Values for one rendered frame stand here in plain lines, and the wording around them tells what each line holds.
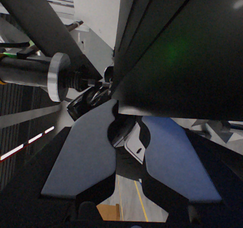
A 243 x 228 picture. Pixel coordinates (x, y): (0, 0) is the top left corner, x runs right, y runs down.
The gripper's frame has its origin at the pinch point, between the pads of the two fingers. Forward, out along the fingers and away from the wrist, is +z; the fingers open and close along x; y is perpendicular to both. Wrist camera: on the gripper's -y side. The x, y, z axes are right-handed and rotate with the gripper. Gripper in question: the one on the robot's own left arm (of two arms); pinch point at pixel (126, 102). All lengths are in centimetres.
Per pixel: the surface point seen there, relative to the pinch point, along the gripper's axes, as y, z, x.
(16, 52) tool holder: 0.5, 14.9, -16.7
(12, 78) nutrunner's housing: 2.7, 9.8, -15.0
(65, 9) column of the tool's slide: -4, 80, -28
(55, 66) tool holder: 0.5, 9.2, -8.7
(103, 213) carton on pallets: 742, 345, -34
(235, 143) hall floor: 92, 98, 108
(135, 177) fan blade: 40.7, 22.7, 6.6
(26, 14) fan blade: -4.4, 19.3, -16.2
